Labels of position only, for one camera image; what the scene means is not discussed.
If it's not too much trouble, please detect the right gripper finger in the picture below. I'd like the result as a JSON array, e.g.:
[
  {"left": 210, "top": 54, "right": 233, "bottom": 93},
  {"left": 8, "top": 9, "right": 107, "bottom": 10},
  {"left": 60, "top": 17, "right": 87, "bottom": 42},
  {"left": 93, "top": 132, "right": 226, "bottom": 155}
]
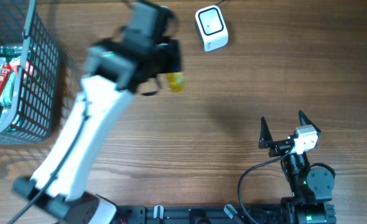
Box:
[
  {"left": 298, "top": 110, "right": 321, "bottom": 134},
  {"left": 258, "top": 116, "right": 273, "bottom": 149}
]

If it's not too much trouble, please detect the yellow oil bottle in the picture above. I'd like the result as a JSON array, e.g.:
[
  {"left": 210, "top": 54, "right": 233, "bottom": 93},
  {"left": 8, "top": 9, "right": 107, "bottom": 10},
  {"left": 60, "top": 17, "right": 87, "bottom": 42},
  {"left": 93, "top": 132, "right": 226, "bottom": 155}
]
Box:
[{"left": 166, "top": 72, "right": 184, "bottom": 92}]

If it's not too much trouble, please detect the grey plastic mesh basket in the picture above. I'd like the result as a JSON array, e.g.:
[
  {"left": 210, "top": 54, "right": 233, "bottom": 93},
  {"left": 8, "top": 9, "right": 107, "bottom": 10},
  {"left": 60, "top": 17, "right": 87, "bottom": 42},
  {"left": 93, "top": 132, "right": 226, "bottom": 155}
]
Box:
[{"left": 0, "top": 0, "right": 60, "bottom": 145}]

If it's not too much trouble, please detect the teal pack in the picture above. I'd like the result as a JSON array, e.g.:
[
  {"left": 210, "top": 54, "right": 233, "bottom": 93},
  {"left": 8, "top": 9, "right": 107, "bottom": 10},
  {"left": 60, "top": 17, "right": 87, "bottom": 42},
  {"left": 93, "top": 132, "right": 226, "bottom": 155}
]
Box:
[{"left": 0, "top": 72, "right": 16, "bottom": 107}]

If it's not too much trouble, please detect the green 3M package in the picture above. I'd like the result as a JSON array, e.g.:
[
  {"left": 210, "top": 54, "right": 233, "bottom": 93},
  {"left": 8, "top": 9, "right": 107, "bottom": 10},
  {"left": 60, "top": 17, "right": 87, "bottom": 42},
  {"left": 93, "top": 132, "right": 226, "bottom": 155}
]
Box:
[{"left": 0, "top": 45, "right": 24, "bottom": 58}]

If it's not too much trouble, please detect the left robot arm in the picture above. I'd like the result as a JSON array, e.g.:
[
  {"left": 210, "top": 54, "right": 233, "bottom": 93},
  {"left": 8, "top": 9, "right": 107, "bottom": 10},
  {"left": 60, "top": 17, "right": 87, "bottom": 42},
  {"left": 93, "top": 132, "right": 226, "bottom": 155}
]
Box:
[{"left": 13, "top": 1, "right": 182, "bottom": 223}]

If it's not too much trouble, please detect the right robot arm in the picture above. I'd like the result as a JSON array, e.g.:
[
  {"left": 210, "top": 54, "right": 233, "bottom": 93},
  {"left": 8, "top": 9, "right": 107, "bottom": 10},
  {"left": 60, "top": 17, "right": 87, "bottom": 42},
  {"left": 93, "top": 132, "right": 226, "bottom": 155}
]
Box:
[{"left": 259, "top": 111, "right": 337, "bottom": 224}]

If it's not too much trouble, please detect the white barcode scanner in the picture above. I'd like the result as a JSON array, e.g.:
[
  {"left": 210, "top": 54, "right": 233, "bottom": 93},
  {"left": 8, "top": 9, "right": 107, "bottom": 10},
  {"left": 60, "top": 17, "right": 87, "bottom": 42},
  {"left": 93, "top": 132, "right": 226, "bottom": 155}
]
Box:
[{"left": 195, "top": 5, "right": 229, "bottom": 52}]

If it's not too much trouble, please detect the right black camera cable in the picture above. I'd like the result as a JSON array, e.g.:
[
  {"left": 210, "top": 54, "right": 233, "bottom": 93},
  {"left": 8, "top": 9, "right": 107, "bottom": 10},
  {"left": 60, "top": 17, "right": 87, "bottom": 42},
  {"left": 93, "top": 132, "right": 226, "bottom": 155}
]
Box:
[{"left": 236, "top": 146, "right": 295, "bottom": 224}]

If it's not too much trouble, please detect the black camera cable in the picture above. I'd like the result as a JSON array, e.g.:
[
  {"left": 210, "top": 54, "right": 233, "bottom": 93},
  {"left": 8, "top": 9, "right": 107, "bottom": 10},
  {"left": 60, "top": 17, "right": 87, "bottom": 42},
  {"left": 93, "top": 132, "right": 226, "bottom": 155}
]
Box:
[
  {"left": 236, "top": 146, "right": 295, "bottom": 224},
  {"left": 6, "top": 96, "right": 93, "bottom": 224}
]

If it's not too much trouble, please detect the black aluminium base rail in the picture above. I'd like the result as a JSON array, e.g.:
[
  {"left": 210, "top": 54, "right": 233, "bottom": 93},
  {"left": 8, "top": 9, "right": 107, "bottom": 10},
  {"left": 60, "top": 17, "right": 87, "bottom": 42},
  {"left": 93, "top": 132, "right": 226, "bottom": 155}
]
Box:
[{"left": 118, "top": 203, "right": 337, "bottom": 224}]

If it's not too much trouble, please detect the left black camera cable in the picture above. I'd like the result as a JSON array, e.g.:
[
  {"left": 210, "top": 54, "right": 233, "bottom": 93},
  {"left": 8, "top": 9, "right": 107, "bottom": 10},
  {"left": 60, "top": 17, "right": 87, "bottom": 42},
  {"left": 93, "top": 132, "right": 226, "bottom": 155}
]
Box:
[{"left": 6, "top": 96, "right": 93, "bottom": 224}]

